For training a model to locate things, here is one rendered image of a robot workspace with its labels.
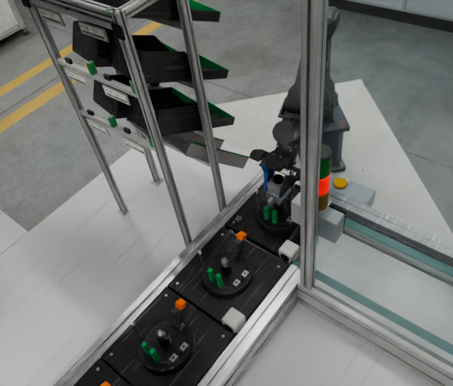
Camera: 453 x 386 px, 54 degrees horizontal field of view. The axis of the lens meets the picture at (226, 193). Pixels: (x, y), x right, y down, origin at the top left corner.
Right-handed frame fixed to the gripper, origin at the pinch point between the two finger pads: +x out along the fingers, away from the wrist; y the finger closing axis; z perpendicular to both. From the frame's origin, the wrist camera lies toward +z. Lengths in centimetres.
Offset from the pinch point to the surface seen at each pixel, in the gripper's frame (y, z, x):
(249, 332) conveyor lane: 13.7, 16.9, 33.9
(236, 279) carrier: 3.3, 12.3, 25.6
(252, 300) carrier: 9.8, 12.6, 28.4
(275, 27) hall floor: -169, -263, -62
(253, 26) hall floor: -188, -258, -58
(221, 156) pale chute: -21.5, -2.8, 0.4
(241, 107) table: -51, -55, -9
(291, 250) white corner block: 10.7, -0.3, 15.8
